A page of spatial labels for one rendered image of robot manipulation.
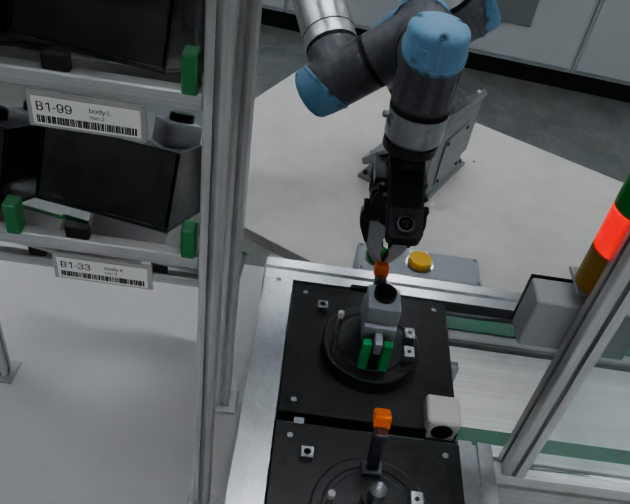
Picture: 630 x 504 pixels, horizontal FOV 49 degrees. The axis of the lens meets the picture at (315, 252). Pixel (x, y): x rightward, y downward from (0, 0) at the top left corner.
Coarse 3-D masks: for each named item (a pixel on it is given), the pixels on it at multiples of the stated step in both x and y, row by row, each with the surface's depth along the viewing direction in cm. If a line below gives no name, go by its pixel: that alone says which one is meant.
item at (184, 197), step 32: (64, 160) 63; (96, 160) 63; (128, 160) 62; (160, 160) 62; (192, 160) 65; (64, 192) 64; (96, 192) 64; (128, 192) 63; (160, 192) 62; (192, 192) 68; (160, 224) 63
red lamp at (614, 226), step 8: (616, 208) 66; (608, 216) 67; (616, 216) 66; (608, 224) 67; (616, 224) 66; (624, 224) 65; (600, 232) 68; (608, 232) 67; (616, 232) 66; (624, 232) 65; (600, 240) 68; (608, 240) 67; (616, 240) 66; (600, 248) 68; (608, 248) 67; (608, 256) 68
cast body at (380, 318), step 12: (372, 288) 93; (384, 288) 92; (396, 288) 94; (372, 300) 92; (384, 300) 91; (396, 300) 92; (372, 312) 91; (384, 312) 91; (396, 312) 91; (372, 324) 93; (384, 324) 92; (396, 324) 92; (372, 336) 93; (384, 336) 93
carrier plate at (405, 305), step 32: (320, 288) 108; (320, 320) 103; (416, 320) 106; (288, 352) 98; (320, 352) 99; (448, 352) 102; (288, 384) 94; (320, 384) 95; (416, 384) 97; (448, 384) 98; (288, 416) 92; (320, 416) 91; (352, 416) 92; (416, 416) 93
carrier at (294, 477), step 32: (288, 448) 87; (320, 448) 87; (352, 448) 88; (384, 448) 89; (416, 448) 89; (448, 448) 90; (288, 480) 84; (320, 480) 82; (352, 480) 82; (384, 480) 83; (416, 480) 86; (448, 480) 86
